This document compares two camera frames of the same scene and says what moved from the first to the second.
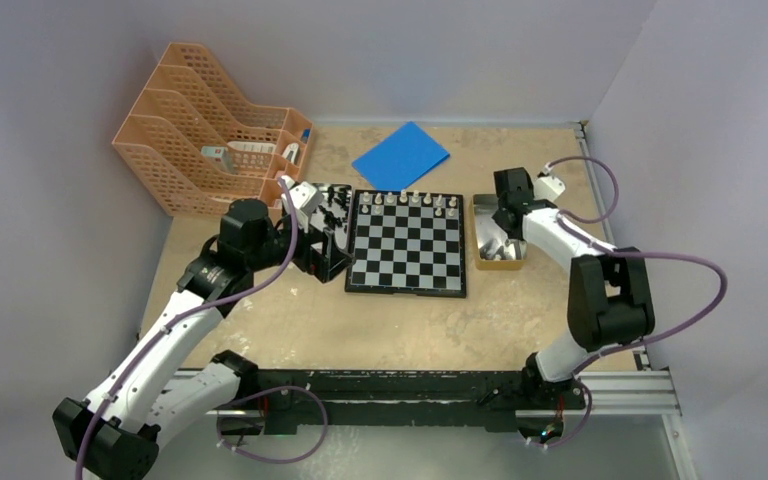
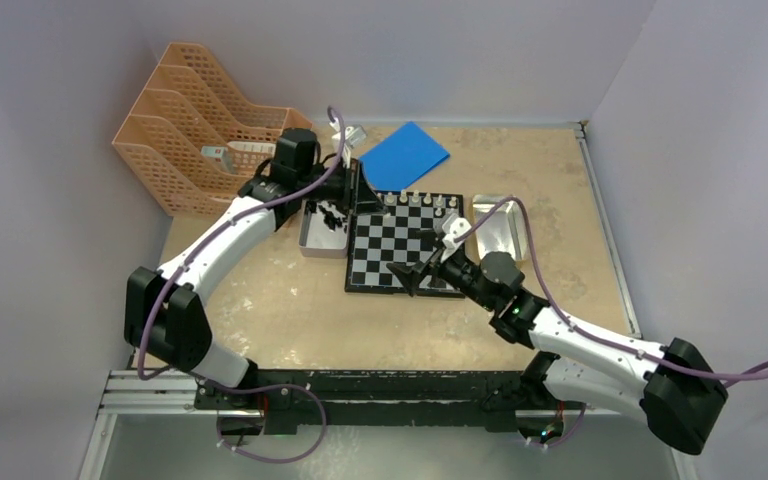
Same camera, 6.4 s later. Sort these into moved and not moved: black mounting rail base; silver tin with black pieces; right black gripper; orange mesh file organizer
Moved: right black gripper
Not moved: orange mesh file organizer; silver tin with black pieces; black mounting rail base
